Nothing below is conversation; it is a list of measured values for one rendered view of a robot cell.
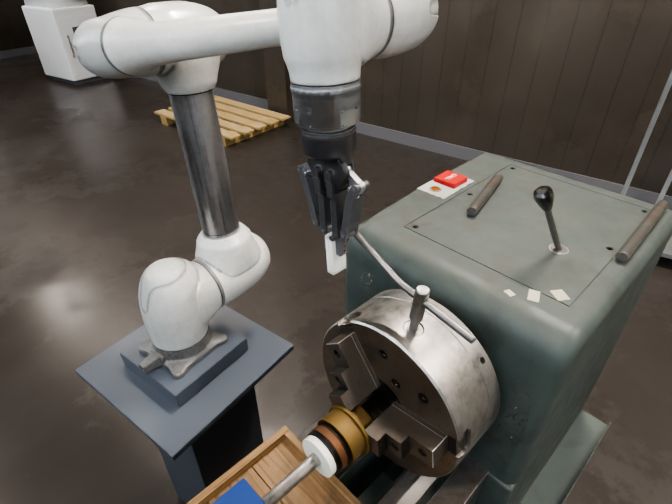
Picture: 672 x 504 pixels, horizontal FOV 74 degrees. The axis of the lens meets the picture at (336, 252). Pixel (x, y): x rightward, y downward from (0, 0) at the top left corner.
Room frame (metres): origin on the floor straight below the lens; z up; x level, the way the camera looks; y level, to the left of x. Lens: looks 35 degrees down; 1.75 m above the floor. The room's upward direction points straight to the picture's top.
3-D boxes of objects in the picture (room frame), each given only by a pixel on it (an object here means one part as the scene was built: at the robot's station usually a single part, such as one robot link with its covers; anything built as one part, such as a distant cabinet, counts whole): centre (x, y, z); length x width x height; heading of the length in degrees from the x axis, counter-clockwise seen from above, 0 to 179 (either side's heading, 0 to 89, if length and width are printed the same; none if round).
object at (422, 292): (0.51, -0.13, 1.26); 0.02 x 0.02 x 0.12
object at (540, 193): (0.68, -0.36, 1.38); 0.04 x 0.03 x 0.05; 134
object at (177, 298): (0.90, 0.43, 0.97); 0.18 x 0.16 x 0.22; 141
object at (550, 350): (0.83, -0.39, 1.06); 0.59 x 0.48 x 0.39; 134
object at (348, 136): (0.59, 0.01, 1.50); 0.08 x 0.07 x 0.09; 44
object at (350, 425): (0.43, -0.01, 1.08); 0.09 x 0.09 x 0.09; 44
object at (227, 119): (5.02, 1.29, 0.06); 1.37 x 0.91 x 0.12; 54
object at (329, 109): (0.59, 0.01, 1.57); 0.09 x 0.09 x 0.06
